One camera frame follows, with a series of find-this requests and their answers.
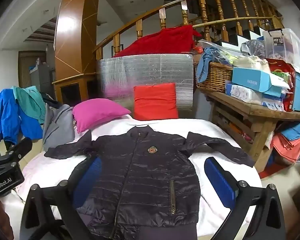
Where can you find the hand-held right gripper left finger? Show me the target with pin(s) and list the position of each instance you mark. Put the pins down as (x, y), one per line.
(86, 180)

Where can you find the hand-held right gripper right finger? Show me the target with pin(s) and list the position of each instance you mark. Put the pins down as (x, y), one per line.
(220, 180)

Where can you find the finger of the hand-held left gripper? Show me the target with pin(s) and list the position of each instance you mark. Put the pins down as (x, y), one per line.
(21, 147)

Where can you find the dark quilted jacket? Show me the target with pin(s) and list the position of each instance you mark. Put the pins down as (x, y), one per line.
(145, 180)

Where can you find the pile of folded clothes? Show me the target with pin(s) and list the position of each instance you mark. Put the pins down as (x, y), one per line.
(287, 147)

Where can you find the blue jacket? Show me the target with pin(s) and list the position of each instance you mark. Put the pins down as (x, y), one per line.
(7, 115)

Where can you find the white bed sheet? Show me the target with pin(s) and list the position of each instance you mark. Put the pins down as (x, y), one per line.
(215, 140)

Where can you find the grey hoodie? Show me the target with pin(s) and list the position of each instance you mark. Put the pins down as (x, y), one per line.
(58, 127)

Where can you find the teal jacket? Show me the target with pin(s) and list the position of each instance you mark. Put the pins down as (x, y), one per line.
(31, 102)

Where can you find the pink cloth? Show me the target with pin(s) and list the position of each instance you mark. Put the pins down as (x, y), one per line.
(97, 112)

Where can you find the grey cabinet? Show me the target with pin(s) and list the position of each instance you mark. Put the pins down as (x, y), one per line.
(43, 77)

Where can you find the wooden table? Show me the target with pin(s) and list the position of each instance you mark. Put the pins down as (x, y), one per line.
(255, 110)

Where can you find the wooden door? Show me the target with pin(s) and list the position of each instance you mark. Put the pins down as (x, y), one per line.
(25, 67)

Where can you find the printed tissue pack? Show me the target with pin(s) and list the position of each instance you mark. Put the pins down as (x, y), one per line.
(242, 93)

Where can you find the red folded cloth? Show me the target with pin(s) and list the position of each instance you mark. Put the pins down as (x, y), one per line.
(155, 102)

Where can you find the wicker basket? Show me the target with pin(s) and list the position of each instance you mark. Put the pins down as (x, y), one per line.
(215, 77)

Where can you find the light blue cardboard box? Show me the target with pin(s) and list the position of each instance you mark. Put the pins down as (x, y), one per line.
(250, 78)

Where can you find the blue cloth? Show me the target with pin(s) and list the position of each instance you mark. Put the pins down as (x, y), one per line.
(205, 60)

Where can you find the cream cloth in plastic bag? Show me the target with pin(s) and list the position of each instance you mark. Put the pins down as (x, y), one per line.
(252, 62)

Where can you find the wooden column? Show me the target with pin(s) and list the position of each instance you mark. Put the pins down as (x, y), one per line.
(72, 30)

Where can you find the red gift bag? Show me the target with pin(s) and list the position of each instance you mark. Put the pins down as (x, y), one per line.
(282, 67)

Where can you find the dark plastic bag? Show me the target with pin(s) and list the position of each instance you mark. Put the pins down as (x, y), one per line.
(255, 47)

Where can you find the clear plastic storage box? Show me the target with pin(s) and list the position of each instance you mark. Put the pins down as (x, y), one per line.
(285, 45)

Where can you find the red blanket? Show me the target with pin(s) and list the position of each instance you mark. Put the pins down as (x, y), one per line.
(160, 42)

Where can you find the wooden stair banister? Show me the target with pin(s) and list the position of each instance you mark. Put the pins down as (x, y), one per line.
(203, 10)

